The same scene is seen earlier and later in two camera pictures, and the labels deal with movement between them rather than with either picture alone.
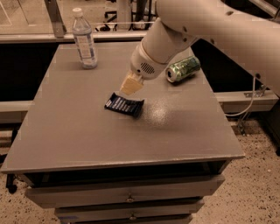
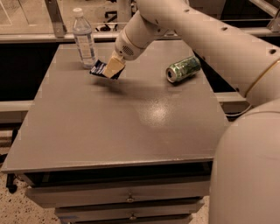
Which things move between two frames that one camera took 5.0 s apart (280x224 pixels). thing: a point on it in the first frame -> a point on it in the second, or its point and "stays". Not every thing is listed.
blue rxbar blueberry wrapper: [123, 104] -> [99, 67]
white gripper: [144, 66] -> [124, 49]
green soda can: [185, 67] stays
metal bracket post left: [54, 13] stays
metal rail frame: [131, 37] stays
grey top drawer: [114, 192] stays
